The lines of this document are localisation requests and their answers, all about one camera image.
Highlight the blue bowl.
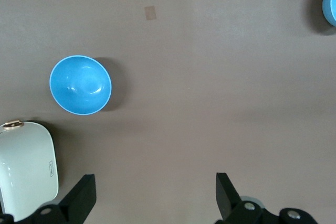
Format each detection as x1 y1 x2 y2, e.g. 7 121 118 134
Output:
322 0 336 28
49 55 112 116

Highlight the white toaster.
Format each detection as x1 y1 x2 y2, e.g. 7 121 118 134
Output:
0 119 60 222

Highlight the brown tape patch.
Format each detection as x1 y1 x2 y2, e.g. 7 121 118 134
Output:
144 6 158 22

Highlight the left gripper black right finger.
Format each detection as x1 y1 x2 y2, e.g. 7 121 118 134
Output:
215 173 318 224

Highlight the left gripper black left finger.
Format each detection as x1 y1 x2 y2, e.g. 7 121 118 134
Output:
0 173 97 224

